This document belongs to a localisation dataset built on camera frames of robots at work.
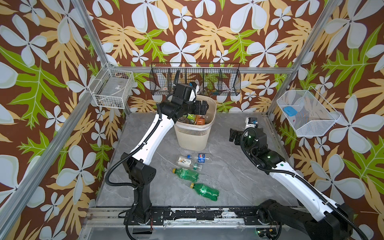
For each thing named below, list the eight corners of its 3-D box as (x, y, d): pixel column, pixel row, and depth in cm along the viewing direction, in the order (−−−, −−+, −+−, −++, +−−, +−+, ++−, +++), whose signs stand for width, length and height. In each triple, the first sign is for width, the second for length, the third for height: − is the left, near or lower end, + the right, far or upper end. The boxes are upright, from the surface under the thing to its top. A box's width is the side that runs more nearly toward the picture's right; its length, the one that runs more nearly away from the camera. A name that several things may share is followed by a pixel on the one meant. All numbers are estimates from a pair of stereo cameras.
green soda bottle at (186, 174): (171, 175, 89) (170, 172, 85) (175, 167, 93) (174, 164, 88) (196, 184, 86) (196, 180, 82) (199, 175, 90) (199, 171, 85)
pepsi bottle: (187, 163, 94) (187, 160, 90) (187, 156, 97) (187, 153, 93) (210, 163, 94) (211, 160, 90) (210, 157, 97) (211, 153, 93)
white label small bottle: (177, 165, 93) (176, 161, 89) (179, 159, 96) (178, 155, 92) (201, 172, 91) (201, 168, 86) (202, 166, 93) (203, 162, 89)
